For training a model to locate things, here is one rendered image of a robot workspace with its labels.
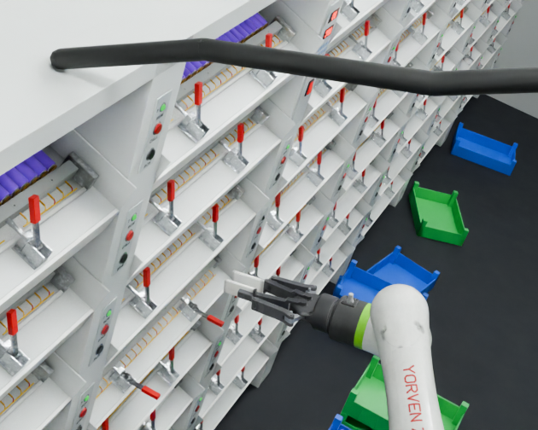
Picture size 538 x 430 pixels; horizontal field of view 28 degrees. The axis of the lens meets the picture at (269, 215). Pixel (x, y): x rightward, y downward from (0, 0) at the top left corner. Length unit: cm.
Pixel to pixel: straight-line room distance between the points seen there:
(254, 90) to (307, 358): 187
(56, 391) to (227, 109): 54
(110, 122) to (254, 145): 68
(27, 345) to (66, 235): 19
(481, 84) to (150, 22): 54
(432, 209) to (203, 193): 283
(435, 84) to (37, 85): 45
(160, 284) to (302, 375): 164
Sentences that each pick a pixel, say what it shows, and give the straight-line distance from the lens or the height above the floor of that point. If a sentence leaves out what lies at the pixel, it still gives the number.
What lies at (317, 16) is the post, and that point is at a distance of 205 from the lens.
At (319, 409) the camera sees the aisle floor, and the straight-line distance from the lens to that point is 348.
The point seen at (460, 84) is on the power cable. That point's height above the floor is 189.
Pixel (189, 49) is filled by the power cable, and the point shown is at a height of 180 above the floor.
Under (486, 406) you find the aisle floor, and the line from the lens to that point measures 379.
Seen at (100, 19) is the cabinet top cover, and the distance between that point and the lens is 143.
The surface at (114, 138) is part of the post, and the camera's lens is 146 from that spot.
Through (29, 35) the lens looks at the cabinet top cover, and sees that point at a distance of 135.
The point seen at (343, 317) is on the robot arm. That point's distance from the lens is 209.
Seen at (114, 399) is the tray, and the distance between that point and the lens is 202.
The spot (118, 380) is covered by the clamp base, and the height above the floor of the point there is 91.
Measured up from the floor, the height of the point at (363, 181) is 55.
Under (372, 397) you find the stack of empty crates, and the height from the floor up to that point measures 32.
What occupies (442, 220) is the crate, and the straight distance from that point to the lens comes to 463.
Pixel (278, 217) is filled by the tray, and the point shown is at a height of 92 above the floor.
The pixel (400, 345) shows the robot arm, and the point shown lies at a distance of 192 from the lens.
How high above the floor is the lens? 231
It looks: 33 degrees down
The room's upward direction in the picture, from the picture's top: 19 degrees clockwise
